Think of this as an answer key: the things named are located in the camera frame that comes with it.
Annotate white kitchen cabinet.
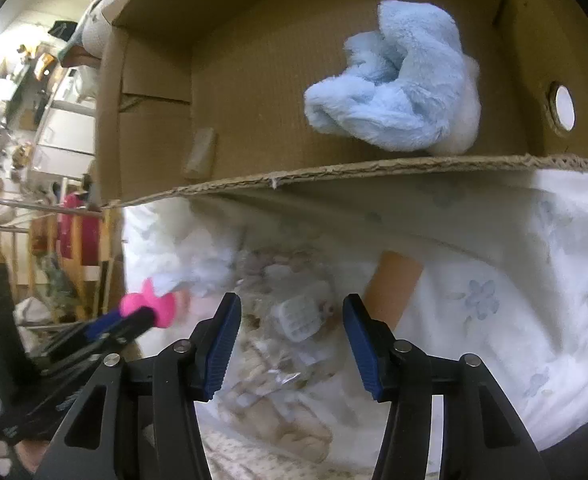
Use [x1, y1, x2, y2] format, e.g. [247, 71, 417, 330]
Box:
[29, 67, 97, 181]

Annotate white floral bed sheet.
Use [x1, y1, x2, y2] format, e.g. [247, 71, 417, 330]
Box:
[121, 167, 588, 480]

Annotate pink plush toy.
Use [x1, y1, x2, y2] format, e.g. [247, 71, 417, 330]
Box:
[120, 277, 180, 330]

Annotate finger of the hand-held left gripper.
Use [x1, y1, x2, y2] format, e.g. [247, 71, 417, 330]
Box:
[81, 307, 156, 346]
[39, 335, 135, 371]

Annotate brown cardboard piece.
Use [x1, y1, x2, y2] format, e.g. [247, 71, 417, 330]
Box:
[363, 250, 425, 333]

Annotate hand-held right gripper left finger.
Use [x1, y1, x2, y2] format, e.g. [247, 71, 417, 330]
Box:
[34, 292, 242, 480]

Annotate magenta cloth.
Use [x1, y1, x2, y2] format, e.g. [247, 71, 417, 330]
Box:
[56, 192, 100, 267]

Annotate clear plastic bag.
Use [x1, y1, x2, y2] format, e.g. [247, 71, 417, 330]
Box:
[229, 247, 347, 393]

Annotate brown cardboard box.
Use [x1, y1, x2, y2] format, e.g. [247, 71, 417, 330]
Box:
[94, 0, 588, 211]

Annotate light blue plush toy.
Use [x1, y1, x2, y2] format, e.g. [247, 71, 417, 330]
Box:
[304, 0, 482, 156]

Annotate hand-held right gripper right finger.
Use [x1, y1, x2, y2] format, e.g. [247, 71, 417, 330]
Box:
[342, 294, 550, 480]

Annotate wooden rack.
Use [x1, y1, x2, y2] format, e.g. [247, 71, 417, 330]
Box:
[0, 220, 122, 323]

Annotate white fluffy plush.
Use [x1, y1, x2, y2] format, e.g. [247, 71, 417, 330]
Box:
[151, 240, 242, 298]

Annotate metal drying rack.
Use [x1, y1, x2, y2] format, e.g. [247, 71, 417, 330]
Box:
[0, 192, 115, 241]

